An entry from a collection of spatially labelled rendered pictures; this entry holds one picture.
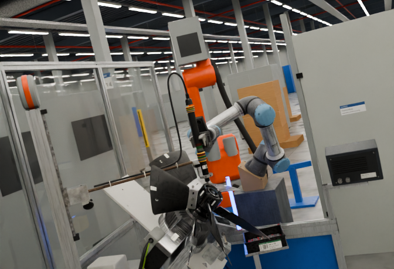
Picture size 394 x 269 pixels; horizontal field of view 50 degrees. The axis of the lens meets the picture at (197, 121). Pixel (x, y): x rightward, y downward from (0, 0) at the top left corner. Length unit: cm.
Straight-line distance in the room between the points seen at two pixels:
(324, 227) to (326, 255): 17
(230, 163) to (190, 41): 181
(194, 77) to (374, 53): 302
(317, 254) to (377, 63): 182
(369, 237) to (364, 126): 98
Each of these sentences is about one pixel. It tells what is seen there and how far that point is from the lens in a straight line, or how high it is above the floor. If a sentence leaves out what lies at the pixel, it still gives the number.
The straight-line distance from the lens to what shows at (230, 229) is 228.
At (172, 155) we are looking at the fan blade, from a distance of 225.
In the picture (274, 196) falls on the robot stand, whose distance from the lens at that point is 276.
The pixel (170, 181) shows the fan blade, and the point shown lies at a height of 134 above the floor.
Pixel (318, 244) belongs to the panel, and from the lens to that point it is 256.
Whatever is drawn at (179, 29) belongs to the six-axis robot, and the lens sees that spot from 609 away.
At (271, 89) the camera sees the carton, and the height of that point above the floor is 139.
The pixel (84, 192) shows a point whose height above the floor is 138.
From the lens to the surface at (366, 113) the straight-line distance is 382.
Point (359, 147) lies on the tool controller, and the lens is 235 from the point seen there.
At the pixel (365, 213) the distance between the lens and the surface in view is 401.
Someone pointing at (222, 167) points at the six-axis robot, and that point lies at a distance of 606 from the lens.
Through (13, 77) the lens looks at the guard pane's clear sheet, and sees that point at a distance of 222.
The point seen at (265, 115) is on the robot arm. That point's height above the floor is 149.
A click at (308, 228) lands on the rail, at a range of 251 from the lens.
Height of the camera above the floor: 170
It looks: 4 degrees down
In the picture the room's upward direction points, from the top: 13 degrees counter-clockwise
